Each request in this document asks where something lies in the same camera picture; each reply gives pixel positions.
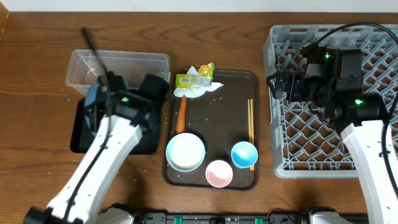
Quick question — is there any dark blue plate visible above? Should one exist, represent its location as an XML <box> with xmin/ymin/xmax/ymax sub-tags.
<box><xmin>83</xmin><ymin>80</ymin><xmax>130</xmax><ymax>135</ymax></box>

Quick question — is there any small blue cup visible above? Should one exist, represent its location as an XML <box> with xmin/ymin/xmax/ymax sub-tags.
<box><xmin>231</xmin><ymin>141</ymin><xmax>258</xmax><ymax>169</ymax></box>

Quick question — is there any light blue rice bowl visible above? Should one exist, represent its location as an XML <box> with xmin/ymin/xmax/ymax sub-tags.
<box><xmin>165</xmin><ymin>133</ymin><xmax>206</xmax><ymax>172</ymax></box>

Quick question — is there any small pink cup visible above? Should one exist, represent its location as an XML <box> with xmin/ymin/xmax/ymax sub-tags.
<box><xmin>205</xmin><ymin>160</ymin><xmax>233</xmax><ymax>188</ymax></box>

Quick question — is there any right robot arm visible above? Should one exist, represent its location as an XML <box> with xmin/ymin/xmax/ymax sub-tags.
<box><xmin>266</xmin><ymin>47</ymin><xmax>397</xmax><ymax>223</ymax></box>

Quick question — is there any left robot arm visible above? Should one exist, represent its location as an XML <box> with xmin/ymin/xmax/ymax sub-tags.
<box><xmin>23</xmin><ymin>72</ymin><xmax>170</xmax><ymax>223</ymax></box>

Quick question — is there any black waste tray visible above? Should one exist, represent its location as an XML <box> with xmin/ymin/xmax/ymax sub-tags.
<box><xmin>70</xmin><ymin>98</ymin><xmax>160</xmax><ymax>154</ymax></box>

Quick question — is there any grey dishwasher rack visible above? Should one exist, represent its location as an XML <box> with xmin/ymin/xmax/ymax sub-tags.
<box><xmin>263</xmin><ymin>25</ymin><xmax>397</xmax><ymax>179</ymax></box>

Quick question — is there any clear plastic bin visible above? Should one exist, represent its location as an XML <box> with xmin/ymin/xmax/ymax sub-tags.
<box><xmin>65</xmin><ymin>50</ymin><xmax>170</xmax><ymax>95</ymax></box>

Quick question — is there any orange carrot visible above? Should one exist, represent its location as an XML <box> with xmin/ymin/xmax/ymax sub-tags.
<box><xmin>176</xmin><ymin>96</ymin><xmax>187</xmax><ymax>134</ymax></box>

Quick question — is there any green snack wrapper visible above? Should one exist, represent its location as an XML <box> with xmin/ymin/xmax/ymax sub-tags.
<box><xmin>175</xmin><ymin>74</ymin><xmax>213</xmax><ymax>88</ymax></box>

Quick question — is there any brown serving tray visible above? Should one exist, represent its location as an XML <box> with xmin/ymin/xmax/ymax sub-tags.
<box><xmin>162</xmin><ymin>70</ymin><xmax>259</xmax><ymax>188</ymax></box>

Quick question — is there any white crumpled napkin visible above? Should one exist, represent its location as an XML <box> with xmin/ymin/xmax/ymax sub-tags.
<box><xmin>174</xmin><ymin>66</ymin><xmax>224</xmax><ymax>98</ymax></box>

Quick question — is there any cooked white rice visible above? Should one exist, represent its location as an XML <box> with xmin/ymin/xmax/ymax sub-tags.
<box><xmin>170</xmin><ymin>139</ymin><xmax>202</xmax><ymax>170</ymax></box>

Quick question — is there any orange snack wrapper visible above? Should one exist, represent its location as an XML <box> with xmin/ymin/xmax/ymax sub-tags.
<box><xmin>198</xmin><ymin>62</ymin><xmax>215</xmax><ymax>80</ymax></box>

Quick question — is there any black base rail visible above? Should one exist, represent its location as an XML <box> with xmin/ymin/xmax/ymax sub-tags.
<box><xmin>133</xmin><ymin>213</ymin><xmax>308</xmax><ymax>224</ymax></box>

